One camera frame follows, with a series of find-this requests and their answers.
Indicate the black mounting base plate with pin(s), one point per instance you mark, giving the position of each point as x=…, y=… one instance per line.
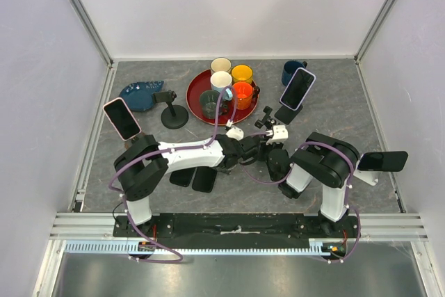
x=245, y=231

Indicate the black-cased phone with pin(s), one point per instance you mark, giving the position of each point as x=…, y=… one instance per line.
x=393, y=161

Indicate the black flat phone stand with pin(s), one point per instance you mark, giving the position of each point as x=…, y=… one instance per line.
x=286, y=115

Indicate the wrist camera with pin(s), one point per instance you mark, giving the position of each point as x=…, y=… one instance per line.
x=278, y=134
x=233, y=131

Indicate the blue leaf-shaped dish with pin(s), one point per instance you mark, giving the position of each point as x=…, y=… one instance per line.
x=138, y=95

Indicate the wooden-base phone stand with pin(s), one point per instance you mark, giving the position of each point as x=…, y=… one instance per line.
x=130, y=142

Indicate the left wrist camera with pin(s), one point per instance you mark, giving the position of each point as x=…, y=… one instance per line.
x=233, y=131

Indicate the black phone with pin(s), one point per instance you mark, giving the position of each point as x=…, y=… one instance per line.
x=182, y=178
x=204, y=179

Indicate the red round tray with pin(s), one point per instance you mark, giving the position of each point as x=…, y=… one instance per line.
x=200, y=84

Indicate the light blue mug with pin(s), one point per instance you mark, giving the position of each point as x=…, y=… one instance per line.
x=221, y=82

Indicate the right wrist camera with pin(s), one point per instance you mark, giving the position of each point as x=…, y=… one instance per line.
x=278, y=134

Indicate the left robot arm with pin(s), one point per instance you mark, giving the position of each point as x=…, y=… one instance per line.
x=143, y=165

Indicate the pink-cased phone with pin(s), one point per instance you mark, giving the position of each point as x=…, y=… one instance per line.
x=122, y=119

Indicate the grey mug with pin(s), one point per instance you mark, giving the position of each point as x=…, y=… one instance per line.
x=208, y=104

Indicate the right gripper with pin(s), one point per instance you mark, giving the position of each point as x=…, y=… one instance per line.
x=279, y=145

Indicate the orange mug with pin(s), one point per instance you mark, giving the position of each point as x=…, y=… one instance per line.
x=245, y=93

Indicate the lilac-cased phone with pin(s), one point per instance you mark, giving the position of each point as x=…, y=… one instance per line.
x=297, y=89

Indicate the cream mug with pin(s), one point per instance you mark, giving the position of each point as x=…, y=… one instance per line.
x=221, y=64

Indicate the yellow mug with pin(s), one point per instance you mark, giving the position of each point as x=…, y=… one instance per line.
x=242, y=73

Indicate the grey cable duct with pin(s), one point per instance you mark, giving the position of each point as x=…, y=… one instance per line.
x=140, y=247

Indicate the dark blue mug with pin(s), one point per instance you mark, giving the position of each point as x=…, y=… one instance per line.
x=289, y=69

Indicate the black round-base phone stand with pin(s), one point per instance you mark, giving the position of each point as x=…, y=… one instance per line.
x=173, y=116

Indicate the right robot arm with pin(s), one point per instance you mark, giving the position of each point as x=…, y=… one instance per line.
x=330, y=161

